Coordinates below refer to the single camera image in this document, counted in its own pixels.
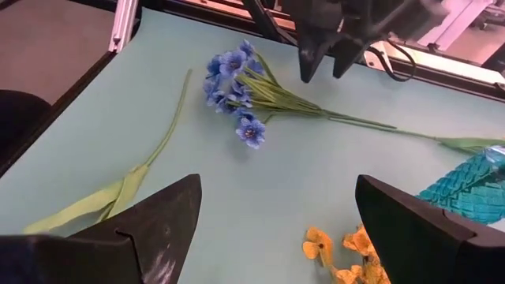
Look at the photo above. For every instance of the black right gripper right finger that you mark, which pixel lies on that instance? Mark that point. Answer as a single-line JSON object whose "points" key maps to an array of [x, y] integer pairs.
{"points": [[434, 248]]}

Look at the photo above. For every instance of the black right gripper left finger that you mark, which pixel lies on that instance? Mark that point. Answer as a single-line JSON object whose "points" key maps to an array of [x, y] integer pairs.
{"points": [[118, 256]]}

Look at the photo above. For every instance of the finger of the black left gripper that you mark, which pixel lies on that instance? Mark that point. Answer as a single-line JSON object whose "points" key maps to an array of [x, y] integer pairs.
{"points": [[345, 59], [311, 59]]}

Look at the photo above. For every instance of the teal patterned glass vase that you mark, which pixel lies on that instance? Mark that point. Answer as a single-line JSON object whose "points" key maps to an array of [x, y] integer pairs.
{"points": [[465, 193]]}

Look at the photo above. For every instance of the black artificial tulip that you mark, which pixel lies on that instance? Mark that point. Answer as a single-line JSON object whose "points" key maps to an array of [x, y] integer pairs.
{"points": [[130, 181]]}

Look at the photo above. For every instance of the blue artificial flower bunch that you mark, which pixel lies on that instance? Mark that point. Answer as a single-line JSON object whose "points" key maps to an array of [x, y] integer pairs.
{"points": [[236, 90]]}

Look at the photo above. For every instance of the yellow artificial flower bunch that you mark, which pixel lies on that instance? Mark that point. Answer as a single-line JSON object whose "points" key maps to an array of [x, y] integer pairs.
{"points": [[319, 246]]}

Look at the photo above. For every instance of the silver aluminium post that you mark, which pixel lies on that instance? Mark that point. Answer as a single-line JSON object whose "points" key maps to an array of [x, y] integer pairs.
{"points": [[123, 23]]}

